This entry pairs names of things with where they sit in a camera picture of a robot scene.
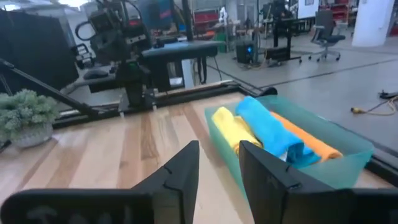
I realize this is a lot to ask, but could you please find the yellow microfiber towel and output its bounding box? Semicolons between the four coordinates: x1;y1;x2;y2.
211;106;264;155

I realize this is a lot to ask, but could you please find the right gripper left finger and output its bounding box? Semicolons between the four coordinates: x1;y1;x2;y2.
0;139;200;224

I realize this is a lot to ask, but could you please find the white board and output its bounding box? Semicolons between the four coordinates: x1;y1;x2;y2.
297;0;320;19

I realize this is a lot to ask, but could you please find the teal translucent plastic basket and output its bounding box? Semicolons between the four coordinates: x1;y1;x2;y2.
204;94;376;200

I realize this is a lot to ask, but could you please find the monitor with blue screen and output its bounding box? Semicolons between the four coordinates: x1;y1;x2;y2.
138;0;174;31

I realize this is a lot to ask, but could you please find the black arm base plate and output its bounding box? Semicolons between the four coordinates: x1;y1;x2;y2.
118;88;156;113

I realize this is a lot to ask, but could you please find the yellow cord plug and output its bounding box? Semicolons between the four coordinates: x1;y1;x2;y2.
350;95;398;117

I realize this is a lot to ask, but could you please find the black standing desk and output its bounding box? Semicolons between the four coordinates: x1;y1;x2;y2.
262;0;315;65

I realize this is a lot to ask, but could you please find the black computer tower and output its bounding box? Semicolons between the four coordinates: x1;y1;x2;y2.
235;41;257;65

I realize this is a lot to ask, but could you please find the computer monitor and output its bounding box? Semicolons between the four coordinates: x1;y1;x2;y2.
141;40;226;93

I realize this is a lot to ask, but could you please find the artificial plant in pot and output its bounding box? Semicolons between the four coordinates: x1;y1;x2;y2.
0;88;60;149

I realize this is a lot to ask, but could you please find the black stand foot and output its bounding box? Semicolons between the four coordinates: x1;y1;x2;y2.
377;90;398;100

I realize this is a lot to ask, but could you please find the shelf with red bins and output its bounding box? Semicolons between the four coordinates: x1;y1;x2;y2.
319;0;358;24
192;8;220;34

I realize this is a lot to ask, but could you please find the blue microfiber towel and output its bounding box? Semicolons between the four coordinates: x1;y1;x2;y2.
234;95;323;169

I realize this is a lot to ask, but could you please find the grey office chair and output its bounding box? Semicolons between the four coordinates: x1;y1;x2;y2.
308;10;346;63

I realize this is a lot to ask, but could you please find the orange microfiber towel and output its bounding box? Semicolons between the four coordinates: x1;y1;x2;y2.
270;111;344;162

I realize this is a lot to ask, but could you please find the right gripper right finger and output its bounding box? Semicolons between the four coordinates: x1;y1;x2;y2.
238;139;398;224

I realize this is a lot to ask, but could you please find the white building column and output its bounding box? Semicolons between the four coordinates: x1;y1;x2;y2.
351;0;396;48

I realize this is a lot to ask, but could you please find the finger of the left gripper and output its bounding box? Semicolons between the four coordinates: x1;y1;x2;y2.
71;43;95;70

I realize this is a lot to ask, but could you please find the grey desk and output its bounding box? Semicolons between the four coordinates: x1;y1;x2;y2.
60;73;125;94

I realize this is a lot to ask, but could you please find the large black panel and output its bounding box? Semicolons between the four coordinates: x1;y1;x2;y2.
0;9;80;94

